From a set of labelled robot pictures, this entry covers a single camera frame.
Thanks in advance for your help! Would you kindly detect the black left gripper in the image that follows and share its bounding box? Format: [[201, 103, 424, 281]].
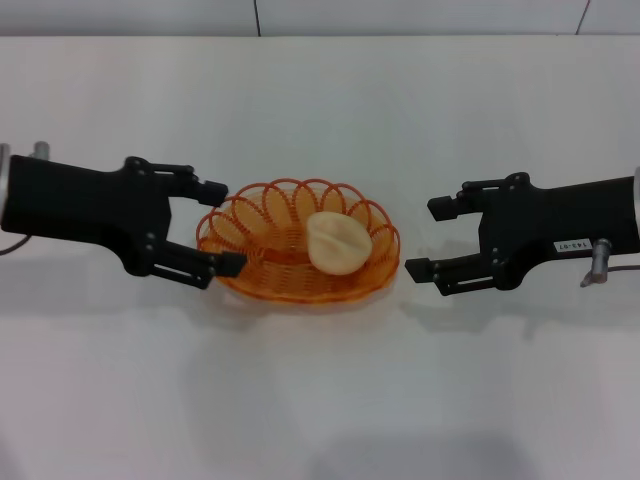
[[0, 154, 247, 291]]

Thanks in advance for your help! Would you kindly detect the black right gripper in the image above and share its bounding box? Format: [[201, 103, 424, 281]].
[[403, 172, 640, 298]]

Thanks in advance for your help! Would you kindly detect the orange wire basket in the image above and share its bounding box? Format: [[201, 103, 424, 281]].
[[195, 176, 403, 304]]

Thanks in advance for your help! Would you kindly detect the pale beige bun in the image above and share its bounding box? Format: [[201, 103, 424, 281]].
[[305, 210, 374, 277]]

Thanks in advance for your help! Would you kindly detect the white number label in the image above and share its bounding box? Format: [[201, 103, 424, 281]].
[[553, 238, 593, 254]]

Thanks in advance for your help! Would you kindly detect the right arm cable with plug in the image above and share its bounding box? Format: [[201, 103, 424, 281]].
[[579, 237, 640, 289]]

